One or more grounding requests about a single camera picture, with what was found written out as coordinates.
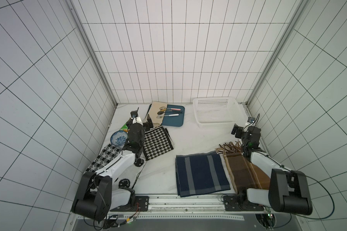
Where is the teal blue tray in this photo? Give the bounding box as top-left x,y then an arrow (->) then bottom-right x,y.
147,104 -> 186,128

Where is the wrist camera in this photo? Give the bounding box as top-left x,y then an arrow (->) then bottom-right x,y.
246,116 -> 256,125
130,108 -> 139,119

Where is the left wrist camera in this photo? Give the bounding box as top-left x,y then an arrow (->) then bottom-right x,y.
130,108 -> 139,119

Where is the brown striped fringed scarf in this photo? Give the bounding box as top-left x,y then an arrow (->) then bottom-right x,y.
215,141 -> 270,194

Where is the white plastic perforated basket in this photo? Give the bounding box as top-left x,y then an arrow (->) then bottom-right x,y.
192,97 -> 247,128

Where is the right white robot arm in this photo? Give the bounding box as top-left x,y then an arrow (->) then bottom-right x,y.
225,125 -> 313,215

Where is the metal base rail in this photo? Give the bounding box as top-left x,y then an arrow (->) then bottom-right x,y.
64,193 -> 308,231

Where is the houndstooth cloth with gear prints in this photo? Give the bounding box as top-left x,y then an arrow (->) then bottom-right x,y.
85,144 -> 121,172

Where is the green snack bag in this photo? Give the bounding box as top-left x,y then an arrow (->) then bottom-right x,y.
120,123 -> 129,133

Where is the spoon with red handle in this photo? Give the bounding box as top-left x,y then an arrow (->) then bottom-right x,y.
160,107 -> 181,112

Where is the black white houndstooth scarf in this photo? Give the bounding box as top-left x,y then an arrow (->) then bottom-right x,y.
143,126 -> 174,161

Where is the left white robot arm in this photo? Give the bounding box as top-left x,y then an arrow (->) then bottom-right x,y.
71,111 -> 153,221

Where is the spoon with white handle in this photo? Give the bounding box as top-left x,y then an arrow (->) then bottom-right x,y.
157,113 -> 180,118

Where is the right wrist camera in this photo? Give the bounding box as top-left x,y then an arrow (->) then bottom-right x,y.
246,116 -> 256,125

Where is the navy grey striped scarf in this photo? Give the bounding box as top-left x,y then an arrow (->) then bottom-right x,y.
175,151 -> 230,197

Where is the blue patterned ceramic bowl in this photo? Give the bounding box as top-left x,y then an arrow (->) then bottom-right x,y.
110,130 -> 128,147

